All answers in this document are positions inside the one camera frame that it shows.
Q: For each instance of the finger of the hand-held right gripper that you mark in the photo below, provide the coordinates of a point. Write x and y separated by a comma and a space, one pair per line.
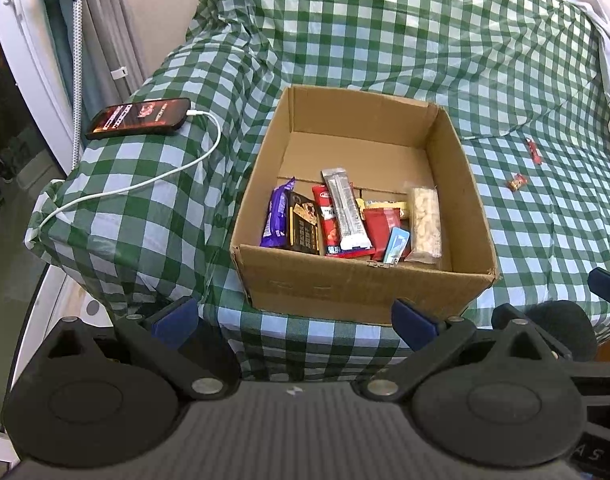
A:
606, 281

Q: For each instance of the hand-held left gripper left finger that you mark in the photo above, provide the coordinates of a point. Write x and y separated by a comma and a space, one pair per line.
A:
177, 318

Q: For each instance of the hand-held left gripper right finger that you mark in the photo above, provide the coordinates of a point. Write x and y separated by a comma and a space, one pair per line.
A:
411, 318

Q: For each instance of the brown cardboard box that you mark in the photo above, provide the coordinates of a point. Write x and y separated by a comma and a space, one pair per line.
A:
345, 285

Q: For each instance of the light blue stick packet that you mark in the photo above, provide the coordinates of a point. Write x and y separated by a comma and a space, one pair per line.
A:
397, 245

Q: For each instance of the plain red snack packet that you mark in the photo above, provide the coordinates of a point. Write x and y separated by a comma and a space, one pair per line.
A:
380, 227

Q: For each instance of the clear puffed snack packet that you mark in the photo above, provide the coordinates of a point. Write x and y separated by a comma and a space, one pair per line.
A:
425, 220

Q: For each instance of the yellow and white snack packet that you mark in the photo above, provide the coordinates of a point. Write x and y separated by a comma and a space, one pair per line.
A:
385, 204

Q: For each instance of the red snack packet with picture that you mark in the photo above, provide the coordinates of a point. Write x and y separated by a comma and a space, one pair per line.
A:
327, 225

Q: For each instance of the silver snack bar packet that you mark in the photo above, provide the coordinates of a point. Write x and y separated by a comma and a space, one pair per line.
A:
345, 205

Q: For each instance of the black cracker packet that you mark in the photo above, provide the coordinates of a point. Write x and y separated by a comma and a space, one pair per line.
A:
302, 225

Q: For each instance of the purple wafer packet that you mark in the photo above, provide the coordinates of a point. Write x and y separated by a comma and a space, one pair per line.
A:
277, 215

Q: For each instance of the clear candy packet red ends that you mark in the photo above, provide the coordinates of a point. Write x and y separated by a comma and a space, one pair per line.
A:
517, 181

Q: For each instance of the red stick packet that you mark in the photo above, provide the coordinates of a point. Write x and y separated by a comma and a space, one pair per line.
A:
535, 151

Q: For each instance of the black smartphone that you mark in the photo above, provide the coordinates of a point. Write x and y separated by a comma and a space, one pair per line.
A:
135, 117

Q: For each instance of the green checked cloth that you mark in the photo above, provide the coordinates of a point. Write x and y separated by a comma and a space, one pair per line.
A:
360, 25

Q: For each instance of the grey curtain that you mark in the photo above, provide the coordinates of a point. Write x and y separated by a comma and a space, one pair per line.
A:
105, 20

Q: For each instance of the white wall clip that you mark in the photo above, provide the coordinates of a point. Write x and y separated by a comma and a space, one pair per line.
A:
118, 73

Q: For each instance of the white window frame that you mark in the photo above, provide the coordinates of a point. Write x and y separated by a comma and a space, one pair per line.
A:
20, 35

